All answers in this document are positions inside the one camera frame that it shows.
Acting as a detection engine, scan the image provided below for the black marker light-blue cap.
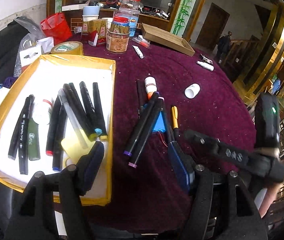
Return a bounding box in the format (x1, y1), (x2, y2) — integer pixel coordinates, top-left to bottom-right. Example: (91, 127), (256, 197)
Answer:
(79, 81), (102, 136)

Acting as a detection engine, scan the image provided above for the black marker red cap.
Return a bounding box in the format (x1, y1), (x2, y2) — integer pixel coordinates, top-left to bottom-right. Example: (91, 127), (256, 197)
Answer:
(46, 96), (61, 156)

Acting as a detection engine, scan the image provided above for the green lighter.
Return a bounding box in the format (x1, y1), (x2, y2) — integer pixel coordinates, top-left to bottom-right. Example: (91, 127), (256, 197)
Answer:
(27, 118), (40, 161)

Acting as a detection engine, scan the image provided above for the black marker yellow cap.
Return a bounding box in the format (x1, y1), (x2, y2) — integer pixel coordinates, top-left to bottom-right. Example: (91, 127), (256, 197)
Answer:
(92, 82), (108, 141)

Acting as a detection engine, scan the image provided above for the black marker grey cap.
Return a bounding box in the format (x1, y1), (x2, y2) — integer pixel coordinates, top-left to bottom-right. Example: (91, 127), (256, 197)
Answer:
(8, 95), (34, 160)

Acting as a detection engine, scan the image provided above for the black marker yellow band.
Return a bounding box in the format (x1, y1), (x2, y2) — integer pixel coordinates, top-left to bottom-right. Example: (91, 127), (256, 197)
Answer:
(63, 83), (97, 141)

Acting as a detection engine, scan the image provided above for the black marker green cap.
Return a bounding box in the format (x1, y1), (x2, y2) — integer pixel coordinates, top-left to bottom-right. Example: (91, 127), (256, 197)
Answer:
(18, 94), (34, 175)

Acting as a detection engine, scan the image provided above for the right hand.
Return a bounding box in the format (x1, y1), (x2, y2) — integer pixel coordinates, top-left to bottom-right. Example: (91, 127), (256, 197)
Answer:
(259, 181), (284, 218)

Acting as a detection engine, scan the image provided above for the black marker purple cap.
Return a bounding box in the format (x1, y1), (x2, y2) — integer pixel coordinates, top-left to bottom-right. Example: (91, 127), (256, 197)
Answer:
(123, 92), (159, 156)

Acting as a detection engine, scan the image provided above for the blue battery pack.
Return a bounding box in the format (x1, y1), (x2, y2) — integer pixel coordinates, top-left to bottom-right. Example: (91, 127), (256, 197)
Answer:
(152, 112), (166, 133)

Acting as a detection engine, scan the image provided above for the black marker violet cap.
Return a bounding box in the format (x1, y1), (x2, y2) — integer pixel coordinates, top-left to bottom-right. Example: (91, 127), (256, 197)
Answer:
(128, 97), (164, 168)

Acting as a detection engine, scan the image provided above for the yellow black pen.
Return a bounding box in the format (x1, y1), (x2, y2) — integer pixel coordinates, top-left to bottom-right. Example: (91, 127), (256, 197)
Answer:
(171, 106), (179, 140)

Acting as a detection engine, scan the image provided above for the yellow box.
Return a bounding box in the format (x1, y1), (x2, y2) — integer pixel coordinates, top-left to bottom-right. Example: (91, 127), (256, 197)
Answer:
(0, 54), (117, 207)

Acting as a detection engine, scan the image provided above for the maroon tablecloth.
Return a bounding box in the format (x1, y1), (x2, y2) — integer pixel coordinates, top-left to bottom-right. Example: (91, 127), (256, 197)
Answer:
(54, 33), (258, 233)

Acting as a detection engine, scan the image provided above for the white tube orange cap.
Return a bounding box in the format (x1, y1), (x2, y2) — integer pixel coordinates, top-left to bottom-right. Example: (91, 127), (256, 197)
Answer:
(145, 76), (158, 99)

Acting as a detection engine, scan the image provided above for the black small case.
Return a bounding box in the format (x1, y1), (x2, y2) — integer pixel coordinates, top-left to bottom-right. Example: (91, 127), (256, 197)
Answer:
(200, 54), (213, 64)

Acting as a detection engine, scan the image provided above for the yellow tape roll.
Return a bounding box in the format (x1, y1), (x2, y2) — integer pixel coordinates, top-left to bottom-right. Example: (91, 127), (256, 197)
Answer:
(50, 41), (83, 55)

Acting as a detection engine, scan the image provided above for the cardboard tray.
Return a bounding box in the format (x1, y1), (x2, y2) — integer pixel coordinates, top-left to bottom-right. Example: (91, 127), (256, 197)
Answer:
(141, 23), (195, 57)

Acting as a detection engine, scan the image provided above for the white small tube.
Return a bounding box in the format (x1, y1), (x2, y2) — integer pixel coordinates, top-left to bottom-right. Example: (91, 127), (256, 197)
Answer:
(132, 45), (144, 59)

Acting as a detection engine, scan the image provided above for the toothpick jar orange label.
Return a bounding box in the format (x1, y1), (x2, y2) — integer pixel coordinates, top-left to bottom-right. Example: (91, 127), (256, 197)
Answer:
(106, 30), (129, 53)

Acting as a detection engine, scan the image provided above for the red cigarette pack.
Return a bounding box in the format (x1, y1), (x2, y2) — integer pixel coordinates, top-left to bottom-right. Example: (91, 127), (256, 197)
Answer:
(81, 18), (108, 47)

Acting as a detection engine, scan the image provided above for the red plastic bag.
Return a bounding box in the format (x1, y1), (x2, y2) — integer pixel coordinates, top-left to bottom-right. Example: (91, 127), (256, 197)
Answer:
(40, 12), (72, 45)

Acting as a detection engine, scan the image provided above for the blue white cup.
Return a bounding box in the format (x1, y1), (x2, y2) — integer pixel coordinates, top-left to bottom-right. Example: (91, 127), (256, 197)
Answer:
(82, 5), (100, 22)

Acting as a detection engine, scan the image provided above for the clear jar red lid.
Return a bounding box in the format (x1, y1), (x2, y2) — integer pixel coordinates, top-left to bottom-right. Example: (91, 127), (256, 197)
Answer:
(113, 0), (143, 38)

